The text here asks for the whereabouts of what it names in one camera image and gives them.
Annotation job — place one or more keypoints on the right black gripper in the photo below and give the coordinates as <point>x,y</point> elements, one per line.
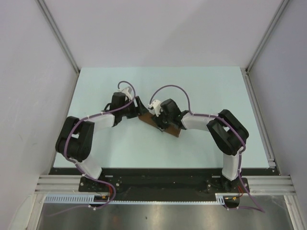
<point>158,120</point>

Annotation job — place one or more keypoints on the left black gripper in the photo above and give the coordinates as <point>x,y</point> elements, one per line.
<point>136,110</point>

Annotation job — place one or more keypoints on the brown cloth napkin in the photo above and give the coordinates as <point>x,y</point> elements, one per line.
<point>157,123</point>

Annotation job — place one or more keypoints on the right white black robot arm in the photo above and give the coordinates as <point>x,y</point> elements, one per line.
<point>229,134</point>

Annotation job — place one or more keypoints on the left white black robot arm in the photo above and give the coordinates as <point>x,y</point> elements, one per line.
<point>76,137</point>

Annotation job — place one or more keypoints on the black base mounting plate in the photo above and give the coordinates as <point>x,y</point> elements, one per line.
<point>132,184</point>

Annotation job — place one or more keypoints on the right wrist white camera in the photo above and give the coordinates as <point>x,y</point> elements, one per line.
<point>155,108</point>

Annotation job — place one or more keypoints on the wrist white camera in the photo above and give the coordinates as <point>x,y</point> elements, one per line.
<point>155,108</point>
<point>127,91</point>

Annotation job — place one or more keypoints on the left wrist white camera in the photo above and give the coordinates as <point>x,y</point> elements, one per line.
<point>127,91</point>

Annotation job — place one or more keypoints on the white slotted cable duct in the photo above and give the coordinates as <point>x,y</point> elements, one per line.
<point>90,199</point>

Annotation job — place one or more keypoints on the aluminium frame rail front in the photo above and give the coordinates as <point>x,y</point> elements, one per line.
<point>259,185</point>

